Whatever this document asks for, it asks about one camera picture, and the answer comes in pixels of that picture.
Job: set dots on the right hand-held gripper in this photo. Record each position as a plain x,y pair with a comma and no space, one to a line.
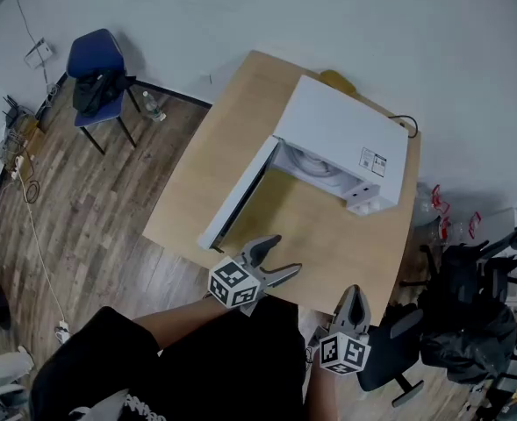
348,351

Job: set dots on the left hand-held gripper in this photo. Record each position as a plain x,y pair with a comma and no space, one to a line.
231,281

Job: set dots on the clear glass bowl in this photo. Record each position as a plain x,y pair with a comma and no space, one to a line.
321,167

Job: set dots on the white microwave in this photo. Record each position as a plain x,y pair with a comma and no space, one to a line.
341,121

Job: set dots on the person's left forearm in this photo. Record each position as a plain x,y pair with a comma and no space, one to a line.
183,323

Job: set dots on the person's right forearm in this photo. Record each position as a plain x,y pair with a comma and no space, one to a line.
321,388

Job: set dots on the black office chair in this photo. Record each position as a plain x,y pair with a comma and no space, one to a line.
385,358

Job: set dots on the heap of black clothes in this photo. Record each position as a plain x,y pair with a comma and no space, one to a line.
468,331

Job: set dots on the person's black shirt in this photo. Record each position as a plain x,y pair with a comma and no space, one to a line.
223,366

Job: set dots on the yellow plastic basket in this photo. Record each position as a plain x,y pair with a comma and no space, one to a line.
339,80

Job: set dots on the clear plastic water bottle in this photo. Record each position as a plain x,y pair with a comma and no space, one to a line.
153,108

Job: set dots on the white power strip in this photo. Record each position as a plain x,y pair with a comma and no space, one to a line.
17,167
63,331

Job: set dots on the black bag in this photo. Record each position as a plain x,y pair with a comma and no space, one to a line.
98,92

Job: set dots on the brown cardboard box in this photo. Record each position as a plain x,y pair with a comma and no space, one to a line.
32,133

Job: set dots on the blue chair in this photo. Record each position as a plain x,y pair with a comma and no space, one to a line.
93,51

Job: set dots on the black router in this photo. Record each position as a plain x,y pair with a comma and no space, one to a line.
12,116

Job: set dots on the white wall box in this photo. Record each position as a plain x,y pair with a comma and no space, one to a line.
40,53

